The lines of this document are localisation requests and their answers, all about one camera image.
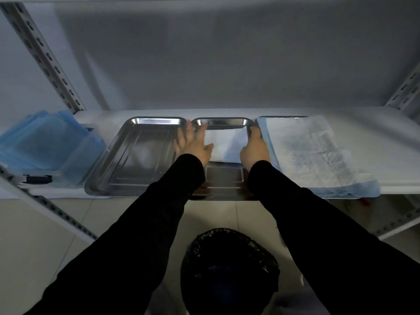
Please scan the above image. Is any clear plastic box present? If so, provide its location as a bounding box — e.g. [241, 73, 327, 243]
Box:
[0, 126, 108, 188]

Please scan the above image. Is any black clip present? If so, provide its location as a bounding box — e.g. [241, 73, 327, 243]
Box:
[23, 174, 53, 185]

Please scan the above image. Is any bin with black bag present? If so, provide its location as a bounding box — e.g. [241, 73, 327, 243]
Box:
[180, 228, 281, 315]

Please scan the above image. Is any person's right forearm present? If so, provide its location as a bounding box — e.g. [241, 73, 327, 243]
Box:
[247, 160, 420, 315]

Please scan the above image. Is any narrow steel tray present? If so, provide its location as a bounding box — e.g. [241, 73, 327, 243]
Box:
[189, 117, 260, 201]

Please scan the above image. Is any person's right hand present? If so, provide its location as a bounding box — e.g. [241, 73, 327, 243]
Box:
[239, 125, 271, 173]

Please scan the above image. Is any perforated grey shelf upright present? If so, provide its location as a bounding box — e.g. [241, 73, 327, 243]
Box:
[373, 208, 420, 240]
[0, 164, 99, 244]
[385, 62, 420, 112]
[0, 2, 86, 114]

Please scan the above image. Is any white pad with blue backing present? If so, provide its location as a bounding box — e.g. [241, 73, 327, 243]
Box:
[256, 115, 381, 199]

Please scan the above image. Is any person's left forearm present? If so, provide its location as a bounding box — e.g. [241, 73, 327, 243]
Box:
[24, 154, 207, 315]

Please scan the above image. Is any large steel tray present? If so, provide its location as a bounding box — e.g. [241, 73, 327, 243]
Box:
[84, 117, 187, 197]

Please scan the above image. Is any person's left hand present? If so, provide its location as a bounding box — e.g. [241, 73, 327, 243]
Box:
[173, 120, 214, 167]

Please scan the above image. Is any white absorbent pad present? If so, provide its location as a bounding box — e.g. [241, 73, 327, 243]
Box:
[203, 127, 250, 164]

